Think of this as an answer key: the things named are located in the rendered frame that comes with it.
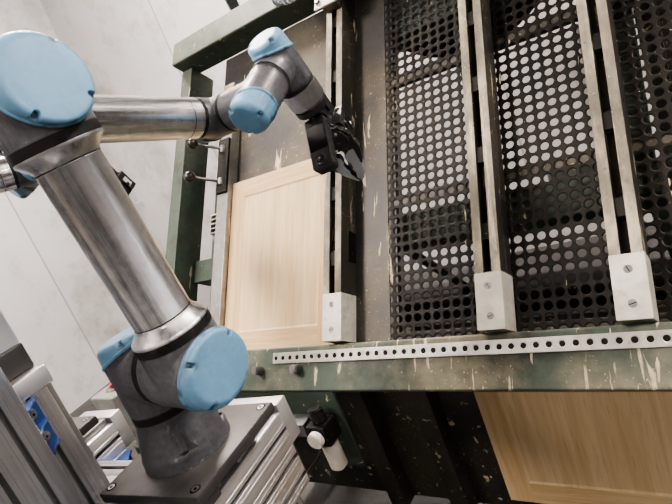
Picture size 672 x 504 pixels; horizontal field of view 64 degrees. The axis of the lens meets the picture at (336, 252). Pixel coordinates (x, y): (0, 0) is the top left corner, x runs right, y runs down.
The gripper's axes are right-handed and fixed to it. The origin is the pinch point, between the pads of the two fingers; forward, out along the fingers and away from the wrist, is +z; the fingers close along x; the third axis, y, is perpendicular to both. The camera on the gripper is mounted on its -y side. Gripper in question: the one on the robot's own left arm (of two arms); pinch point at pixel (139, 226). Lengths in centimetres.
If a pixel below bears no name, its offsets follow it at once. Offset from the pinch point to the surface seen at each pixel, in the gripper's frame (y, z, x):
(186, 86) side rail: 79, 0, 22
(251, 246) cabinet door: 14.7, 30.8, -10.7
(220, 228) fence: 21.6, 25.9, 1.5
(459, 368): -28, 41, -78
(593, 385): -34, 42, -105
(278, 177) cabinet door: 32.6, 21.3, -22.6
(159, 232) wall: 214, 165, 288
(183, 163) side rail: 49, 14, 22
